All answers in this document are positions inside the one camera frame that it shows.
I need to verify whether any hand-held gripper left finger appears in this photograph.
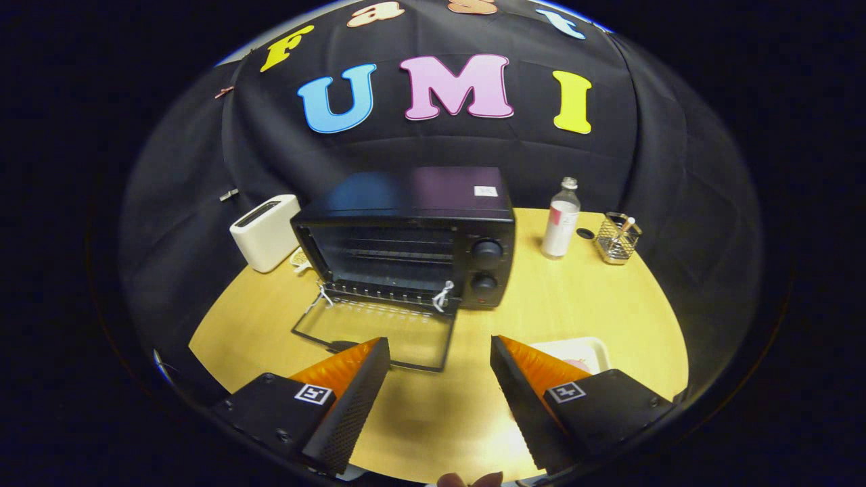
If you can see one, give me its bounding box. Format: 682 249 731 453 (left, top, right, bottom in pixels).
210 337 392 476

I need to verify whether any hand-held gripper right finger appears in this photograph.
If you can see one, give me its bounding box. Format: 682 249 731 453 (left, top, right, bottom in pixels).
490 335 677 474

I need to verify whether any pale green food tray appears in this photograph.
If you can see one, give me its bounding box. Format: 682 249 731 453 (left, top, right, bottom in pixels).
530 336 611 376

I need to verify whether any black toaster oven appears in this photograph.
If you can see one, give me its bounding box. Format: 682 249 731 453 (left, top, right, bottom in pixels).
290 167 516 373

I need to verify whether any white bread toaster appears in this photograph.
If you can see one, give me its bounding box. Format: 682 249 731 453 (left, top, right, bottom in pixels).
229 194 302 273

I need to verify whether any clear plastic bottle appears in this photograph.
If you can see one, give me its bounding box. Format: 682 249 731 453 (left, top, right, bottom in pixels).
541 177 582 260

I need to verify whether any metal wire basket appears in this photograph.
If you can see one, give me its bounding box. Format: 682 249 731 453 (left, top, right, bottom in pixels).
594 212 643 265

